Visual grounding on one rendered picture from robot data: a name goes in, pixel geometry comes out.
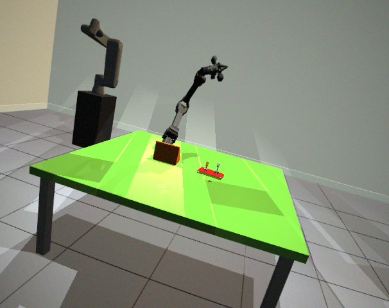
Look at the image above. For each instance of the red circuit board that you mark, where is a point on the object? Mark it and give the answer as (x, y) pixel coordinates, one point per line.
(211, 172)

